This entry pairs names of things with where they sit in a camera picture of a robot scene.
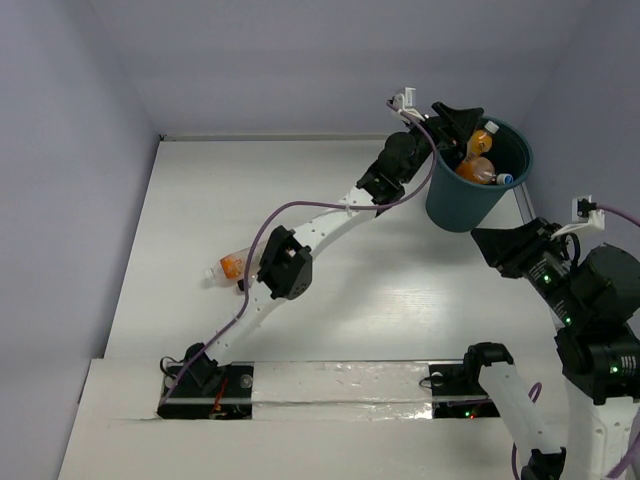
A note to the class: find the tall orange blue-label bottle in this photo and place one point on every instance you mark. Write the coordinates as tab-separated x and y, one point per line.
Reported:
481	141

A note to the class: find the clear orange-label bottle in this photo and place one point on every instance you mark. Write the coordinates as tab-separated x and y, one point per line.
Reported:
231	268

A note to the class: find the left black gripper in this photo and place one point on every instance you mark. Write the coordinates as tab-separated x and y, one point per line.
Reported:
439	126

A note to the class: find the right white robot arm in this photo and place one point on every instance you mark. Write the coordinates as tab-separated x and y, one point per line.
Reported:
601	371

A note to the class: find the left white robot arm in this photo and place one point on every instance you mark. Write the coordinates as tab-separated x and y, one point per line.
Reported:
286	265

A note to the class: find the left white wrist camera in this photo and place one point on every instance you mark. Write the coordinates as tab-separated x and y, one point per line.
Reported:
403	105

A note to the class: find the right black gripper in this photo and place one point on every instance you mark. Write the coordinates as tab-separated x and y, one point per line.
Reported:
508	247

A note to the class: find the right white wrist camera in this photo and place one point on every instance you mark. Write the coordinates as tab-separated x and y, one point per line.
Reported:
587	218

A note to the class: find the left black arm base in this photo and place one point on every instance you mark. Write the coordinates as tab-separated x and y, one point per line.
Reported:
207	391

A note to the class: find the small orange juice bottle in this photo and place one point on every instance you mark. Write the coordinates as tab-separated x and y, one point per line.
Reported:
479	170

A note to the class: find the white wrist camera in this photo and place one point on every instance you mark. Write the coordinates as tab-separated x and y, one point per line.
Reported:
403	105
587	218

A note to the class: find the dark teal plastic bin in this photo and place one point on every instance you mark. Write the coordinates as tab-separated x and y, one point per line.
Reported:
459	205

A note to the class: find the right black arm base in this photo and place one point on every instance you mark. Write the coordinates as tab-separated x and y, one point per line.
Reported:
454	385

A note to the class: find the crushed clear plastic bottle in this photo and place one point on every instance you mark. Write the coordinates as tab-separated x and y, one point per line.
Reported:
503	179

